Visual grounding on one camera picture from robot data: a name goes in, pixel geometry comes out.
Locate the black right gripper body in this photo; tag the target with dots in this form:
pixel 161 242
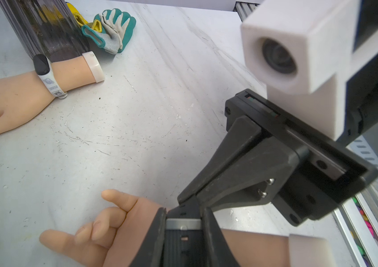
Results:
pixel 327 174

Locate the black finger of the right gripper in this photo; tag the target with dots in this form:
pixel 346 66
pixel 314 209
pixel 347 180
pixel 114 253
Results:
pixel 239 137
pixel 256 177

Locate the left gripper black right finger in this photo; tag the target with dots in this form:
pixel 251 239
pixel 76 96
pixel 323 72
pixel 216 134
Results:
pixel 218 251

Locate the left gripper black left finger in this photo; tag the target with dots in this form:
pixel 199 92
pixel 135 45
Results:
pixel 151 250

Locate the black digital wrist watch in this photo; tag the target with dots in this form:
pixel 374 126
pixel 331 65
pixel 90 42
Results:
pixel 184 241

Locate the mannequin hand with black watch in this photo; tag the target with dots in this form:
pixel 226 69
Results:
pixel 115 236

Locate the mannequin hand with white band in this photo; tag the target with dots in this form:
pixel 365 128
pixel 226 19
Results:
pixel 24 96

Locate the white patterned fitness band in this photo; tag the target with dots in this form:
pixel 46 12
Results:
pixel 44 70

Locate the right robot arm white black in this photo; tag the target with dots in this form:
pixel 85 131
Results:
pixel 361 112

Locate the green grey work glove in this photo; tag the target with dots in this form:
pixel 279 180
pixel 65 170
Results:
pixel 111 30

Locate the yellow work glove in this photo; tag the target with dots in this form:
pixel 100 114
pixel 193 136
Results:
pixel 78 18

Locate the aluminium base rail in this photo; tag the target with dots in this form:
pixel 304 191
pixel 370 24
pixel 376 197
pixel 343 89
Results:
pixel 357 218

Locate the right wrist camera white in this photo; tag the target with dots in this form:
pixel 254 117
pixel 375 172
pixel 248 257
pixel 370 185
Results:
pixel 305 52

